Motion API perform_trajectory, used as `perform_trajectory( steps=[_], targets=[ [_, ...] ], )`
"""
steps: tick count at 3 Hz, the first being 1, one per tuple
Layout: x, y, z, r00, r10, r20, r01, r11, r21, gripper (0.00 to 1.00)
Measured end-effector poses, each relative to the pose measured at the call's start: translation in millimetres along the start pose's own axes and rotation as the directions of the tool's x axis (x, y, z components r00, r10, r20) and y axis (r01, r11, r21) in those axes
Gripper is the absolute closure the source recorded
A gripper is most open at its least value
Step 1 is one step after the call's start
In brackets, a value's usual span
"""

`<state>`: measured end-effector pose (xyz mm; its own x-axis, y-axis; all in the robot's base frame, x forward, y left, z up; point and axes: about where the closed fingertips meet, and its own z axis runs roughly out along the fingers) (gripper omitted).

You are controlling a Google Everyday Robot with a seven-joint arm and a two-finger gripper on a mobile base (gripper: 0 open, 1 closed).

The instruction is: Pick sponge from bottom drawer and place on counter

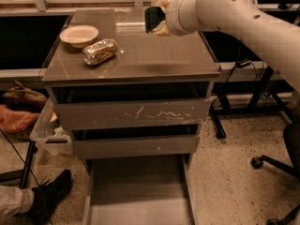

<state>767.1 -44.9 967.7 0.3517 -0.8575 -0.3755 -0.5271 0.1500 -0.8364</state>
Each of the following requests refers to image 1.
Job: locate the black power adapter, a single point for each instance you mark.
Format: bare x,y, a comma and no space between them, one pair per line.
243,63

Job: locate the white bowl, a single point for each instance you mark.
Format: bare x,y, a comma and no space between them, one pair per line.
79,36

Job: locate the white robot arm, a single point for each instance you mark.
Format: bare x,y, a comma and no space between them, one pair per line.
275,41

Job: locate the grey middle drawer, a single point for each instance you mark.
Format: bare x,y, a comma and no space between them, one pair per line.
136,147

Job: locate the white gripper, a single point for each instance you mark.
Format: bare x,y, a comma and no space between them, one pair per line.
172,19

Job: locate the orange cloth bag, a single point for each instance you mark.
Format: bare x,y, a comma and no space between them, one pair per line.
16,121

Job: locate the open grey bottom drawer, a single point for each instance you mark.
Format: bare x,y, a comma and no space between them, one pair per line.
139,191

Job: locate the black table leg frame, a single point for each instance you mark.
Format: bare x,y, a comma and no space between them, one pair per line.
253,88

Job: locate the clear plastic storage bin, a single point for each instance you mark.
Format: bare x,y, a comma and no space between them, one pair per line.
48,132

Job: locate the grey top drawer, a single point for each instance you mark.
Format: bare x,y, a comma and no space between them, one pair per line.
132,114

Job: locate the grey drawer cabinet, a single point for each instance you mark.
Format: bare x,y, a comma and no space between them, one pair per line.
145,67

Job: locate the dark green sponge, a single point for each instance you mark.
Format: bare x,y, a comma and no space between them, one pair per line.
153,16

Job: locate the brown bag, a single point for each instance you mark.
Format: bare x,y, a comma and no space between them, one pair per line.
19,97

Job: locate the white trouser leg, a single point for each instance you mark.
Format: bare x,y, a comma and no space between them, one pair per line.
14,200

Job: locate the black stand leg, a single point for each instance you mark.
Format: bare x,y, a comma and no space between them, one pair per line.
27,164

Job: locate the black shoe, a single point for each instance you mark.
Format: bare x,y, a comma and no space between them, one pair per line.
47,196

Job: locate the crushed metallic can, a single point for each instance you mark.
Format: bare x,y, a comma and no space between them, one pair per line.
99,52

